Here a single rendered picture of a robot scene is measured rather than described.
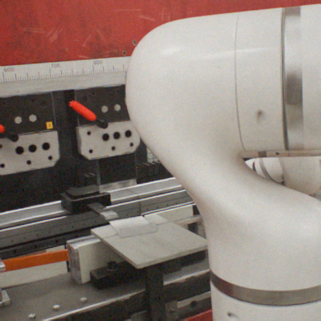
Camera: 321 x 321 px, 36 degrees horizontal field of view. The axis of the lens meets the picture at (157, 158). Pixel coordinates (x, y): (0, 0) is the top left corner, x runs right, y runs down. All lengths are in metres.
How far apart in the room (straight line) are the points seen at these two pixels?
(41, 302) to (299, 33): 0.94
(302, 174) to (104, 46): 0.53
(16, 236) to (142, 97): 1.08
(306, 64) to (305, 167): 0.77
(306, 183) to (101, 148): 0.47
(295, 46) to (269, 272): 0.18
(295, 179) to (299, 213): 0.72
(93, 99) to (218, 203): 0.78
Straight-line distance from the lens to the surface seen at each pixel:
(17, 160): 1.12
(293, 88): 0.39
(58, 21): 1.14
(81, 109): 1.11
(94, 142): 1.16
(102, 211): 1.35
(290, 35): 0.40
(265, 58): 0.39
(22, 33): 1.12
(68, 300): 1.19
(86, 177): 1.63
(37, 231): 1.46
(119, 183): 1.25
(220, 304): 0.47
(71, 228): 1.49
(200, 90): 0.39
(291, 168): 1.14
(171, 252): 1.04
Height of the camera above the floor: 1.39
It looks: 11 degrees down
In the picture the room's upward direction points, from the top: 5 degrees counter-clockwise
